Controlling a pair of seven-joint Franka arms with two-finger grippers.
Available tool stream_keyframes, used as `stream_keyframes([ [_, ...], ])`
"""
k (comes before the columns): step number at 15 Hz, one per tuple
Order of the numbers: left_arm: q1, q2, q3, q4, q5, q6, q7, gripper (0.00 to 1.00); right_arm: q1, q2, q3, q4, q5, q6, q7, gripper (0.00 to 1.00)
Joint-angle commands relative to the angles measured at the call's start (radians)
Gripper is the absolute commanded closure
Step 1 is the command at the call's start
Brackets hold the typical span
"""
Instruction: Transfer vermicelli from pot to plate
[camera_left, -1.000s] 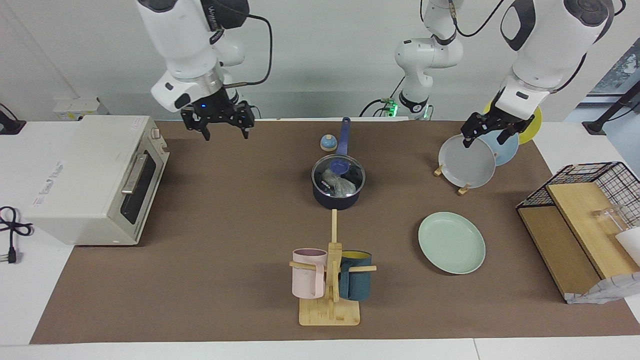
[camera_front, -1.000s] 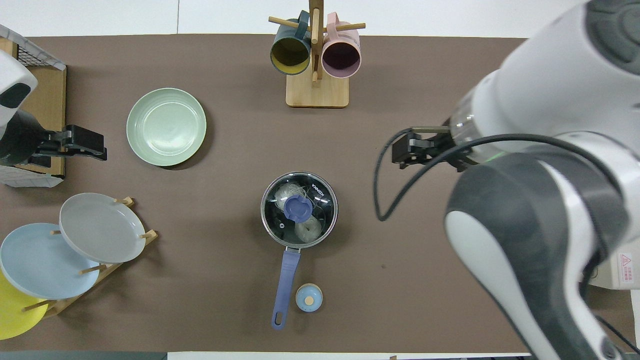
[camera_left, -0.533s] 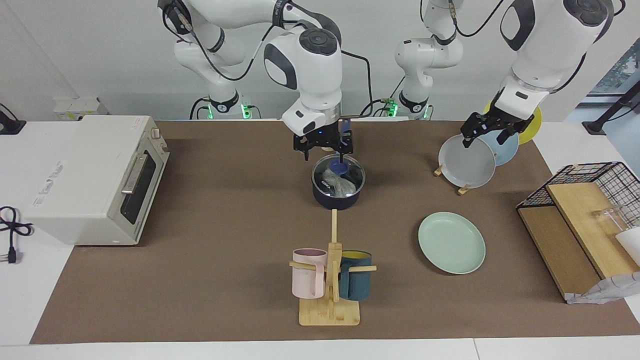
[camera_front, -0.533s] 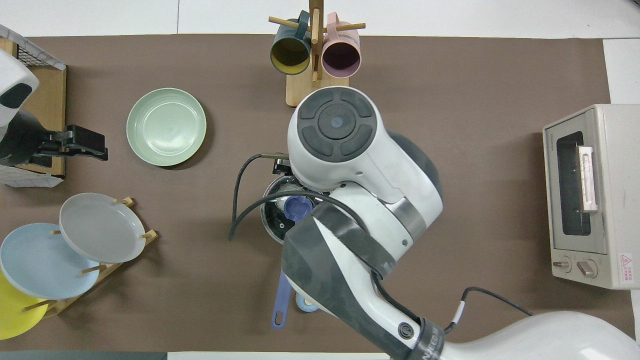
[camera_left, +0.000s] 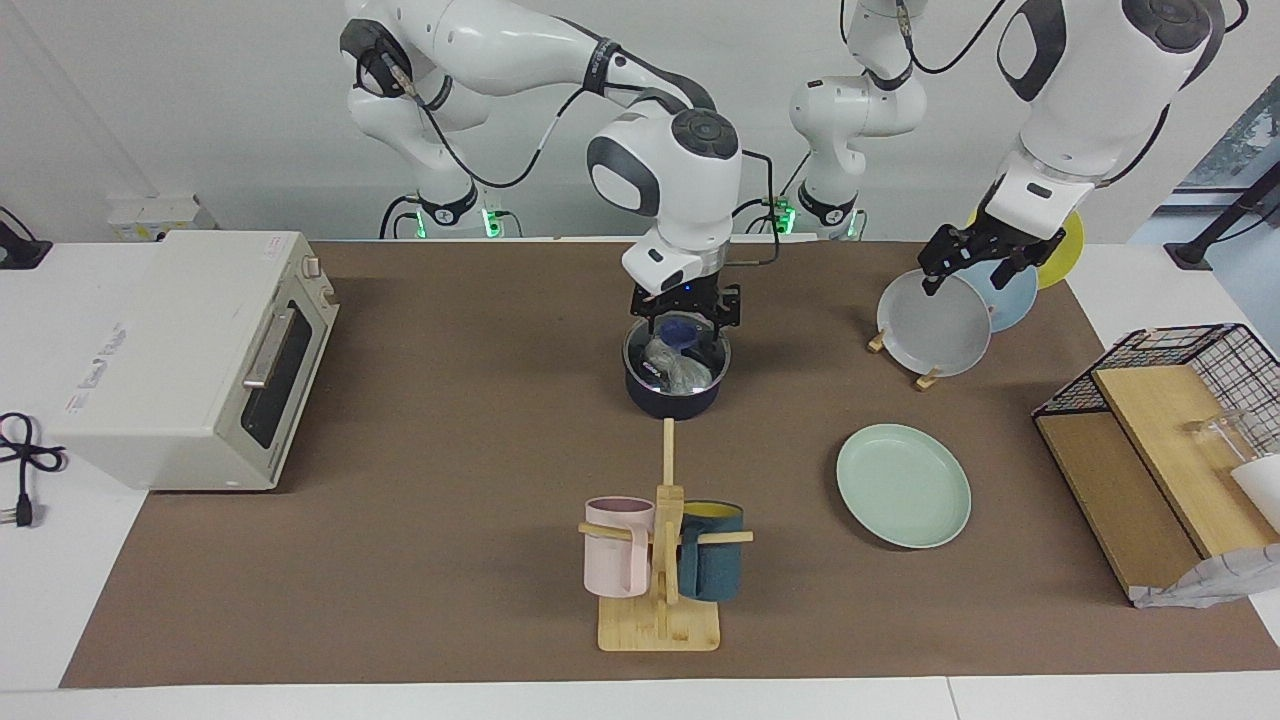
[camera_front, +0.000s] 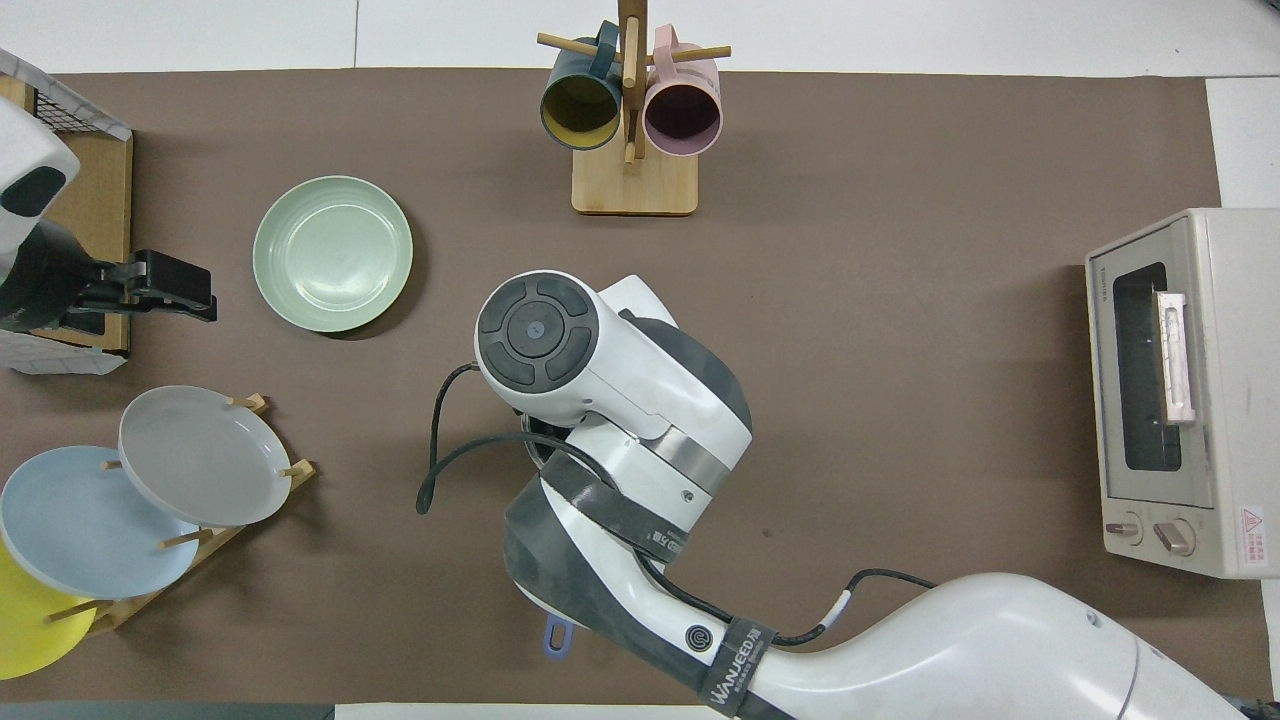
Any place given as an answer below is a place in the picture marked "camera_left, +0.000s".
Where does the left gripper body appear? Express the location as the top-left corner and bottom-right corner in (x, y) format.
(950, 212), (1067, 267)

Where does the dark blue pot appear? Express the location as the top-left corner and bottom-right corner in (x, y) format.
(622, 316), (733, 422)

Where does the wooden plate rack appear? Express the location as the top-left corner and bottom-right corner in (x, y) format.
(867, 322), (943, 392)

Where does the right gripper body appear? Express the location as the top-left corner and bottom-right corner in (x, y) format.
(654, 278), (721, 321)

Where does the dark teal mug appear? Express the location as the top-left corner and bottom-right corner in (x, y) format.
(677, 500), (747, 603)

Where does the white toaster oven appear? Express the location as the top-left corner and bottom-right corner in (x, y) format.
(48, 230), (341, 492)

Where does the light green plate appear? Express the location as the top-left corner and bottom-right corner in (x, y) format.
(836, 423), (973, 550)

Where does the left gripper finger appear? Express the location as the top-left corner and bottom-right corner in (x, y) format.
(990, 246), (1043, 294)
(918, 226), (977, 299)

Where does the black wire basket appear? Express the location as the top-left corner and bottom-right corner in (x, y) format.
(1032, 322), (1280, 459)

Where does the grey plate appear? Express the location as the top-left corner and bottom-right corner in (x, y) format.
(876, 270), (993, 379)

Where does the clear vermicelli bundle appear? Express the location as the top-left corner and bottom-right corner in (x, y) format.
(644, 312), (713, 394)

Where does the white paper bag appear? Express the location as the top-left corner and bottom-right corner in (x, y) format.
(1129, 543), (1280, 610)

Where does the wooden shelf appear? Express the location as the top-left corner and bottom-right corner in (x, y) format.
(1034, 364), (1280, 603)

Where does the black cable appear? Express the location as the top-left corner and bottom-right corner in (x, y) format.
(774, 150), (814, 237)
(1098, 102), (1174, 189)
(374, 48), (601, 191)
(0, 412), (67, 529)
(378, 194), (419, 241)
(722, 148), (782, 268)
(894, 0), (1013, 77)

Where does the pink mug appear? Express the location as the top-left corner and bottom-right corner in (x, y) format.
(583, 496), (657, 600)

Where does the window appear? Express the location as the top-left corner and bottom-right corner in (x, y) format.
(1172, 72), (1280, 195)

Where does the clear glass cup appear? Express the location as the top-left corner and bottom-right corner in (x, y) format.
(1184, 408), (1265, 473)

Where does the black stand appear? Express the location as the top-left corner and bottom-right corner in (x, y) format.
(1164, 160), (1280, 272)
(0, 206), (53, 270)

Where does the yellow plate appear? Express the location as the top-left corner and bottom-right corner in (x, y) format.
(964, 206), (1086, 292)

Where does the wooden mug rack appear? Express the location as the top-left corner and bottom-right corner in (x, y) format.
(577, 418), (755, 653)

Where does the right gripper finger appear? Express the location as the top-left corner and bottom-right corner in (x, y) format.
(698, 284), (743, 389)
(628, 286), (668, 381)

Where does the light blue plate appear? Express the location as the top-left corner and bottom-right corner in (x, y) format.
(958, 254), (1040, 334)

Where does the white cup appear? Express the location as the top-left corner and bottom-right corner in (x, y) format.
(1229, 454), (1280, 533)

